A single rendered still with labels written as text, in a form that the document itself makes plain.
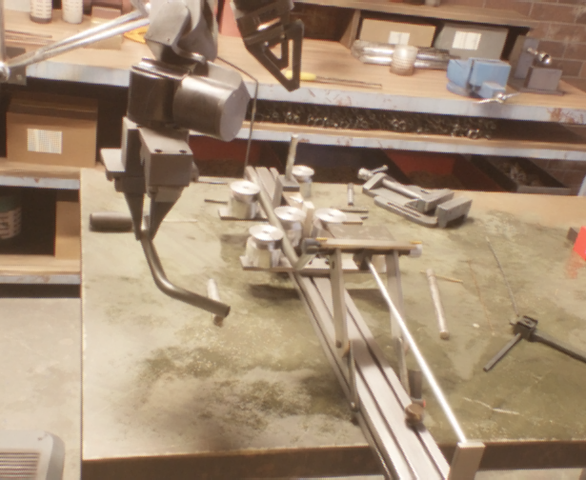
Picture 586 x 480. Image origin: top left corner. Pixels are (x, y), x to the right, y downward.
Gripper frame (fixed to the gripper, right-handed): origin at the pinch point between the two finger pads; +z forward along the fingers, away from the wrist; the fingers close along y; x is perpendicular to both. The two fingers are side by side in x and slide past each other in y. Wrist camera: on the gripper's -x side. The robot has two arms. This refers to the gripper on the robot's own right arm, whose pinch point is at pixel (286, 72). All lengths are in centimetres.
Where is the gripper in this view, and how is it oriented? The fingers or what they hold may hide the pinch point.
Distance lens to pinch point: 95.6
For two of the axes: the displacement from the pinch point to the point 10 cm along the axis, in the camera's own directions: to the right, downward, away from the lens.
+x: -9.3, 3.7, 0.6
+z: 3.6, 8.0, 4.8
